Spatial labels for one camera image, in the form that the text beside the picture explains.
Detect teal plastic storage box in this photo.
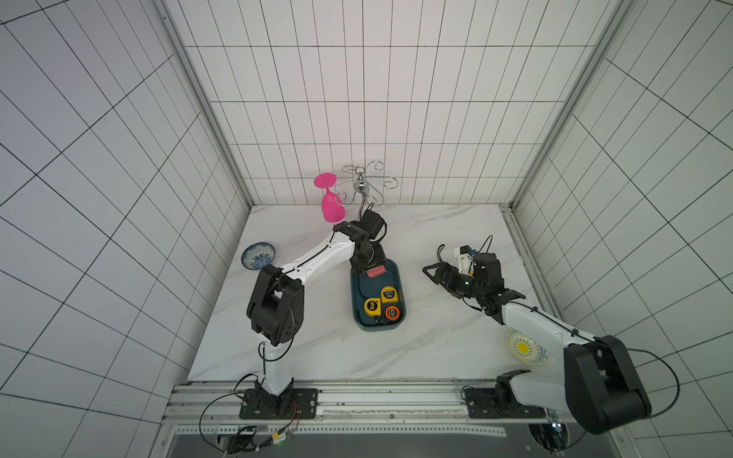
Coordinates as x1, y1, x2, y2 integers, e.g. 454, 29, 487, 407
350, 260, 407, 331

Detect pink tape measure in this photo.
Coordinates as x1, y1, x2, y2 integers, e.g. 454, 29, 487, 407
366, 265, 387, 279

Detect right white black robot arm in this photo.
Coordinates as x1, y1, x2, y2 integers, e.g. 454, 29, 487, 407
423, 253, 652, 435

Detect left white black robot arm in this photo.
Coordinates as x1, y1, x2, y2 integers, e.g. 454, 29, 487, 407
246, 209, 389, 404

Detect orange black tape measure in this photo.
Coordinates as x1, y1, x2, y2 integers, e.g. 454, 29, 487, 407
384, 305, 402, 323

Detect pink plastic wine glass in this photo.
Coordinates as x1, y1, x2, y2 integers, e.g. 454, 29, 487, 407
314, 173, 346, 224

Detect chrome glass holder stand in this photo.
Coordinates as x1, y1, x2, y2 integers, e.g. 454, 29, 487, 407
334, 160, 399, 212

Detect yellow patterned plate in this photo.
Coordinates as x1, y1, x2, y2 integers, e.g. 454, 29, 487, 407
506, 328, 552, 366

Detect blue white ceramic bowl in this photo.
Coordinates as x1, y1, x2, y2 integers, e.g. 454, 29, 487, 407
241, 242, 277, 271

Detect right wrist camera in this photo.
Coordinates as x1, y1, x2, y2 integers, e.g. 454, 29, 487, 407
454, 245, 476, 275

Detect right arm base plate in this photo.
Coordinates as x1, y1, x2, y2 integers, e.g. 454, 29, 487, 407
461, 385, 546, 419

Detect aluminium mounting rail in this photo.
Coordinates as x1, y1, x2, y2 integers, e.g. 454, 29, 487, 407
162, 380, 578, 442

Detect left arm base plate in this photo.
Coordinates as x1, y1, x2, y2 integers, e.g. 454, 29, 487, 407
239, 389, 320, 420

